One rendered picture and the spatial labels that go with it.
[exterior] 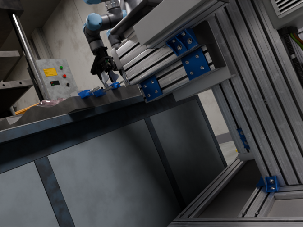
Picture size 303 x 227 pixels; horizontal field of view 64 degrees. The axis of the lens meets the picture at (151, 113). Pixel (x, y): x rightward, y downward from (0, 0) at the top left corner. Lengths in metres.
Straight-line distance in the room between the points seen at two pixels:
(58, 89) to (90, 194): 1.30
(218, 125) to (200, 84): 2.43
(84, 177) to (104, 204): 0.15
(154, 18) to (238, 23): 0.34
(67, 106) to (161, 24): 0.50
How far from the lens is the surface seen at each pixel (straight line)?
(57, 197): 1.01
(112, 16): 1.32
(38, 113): 1.14
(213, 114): 3.38
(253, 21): 0.97
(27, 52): 2.09
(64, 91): 2.22
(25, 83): 2.04
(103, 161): 1.12
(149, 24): 0.79
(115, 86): 1.29
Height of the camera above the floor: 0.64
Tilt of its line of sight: 2 degrees up
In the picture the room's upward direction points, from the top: 22 degrees counter-clockwise
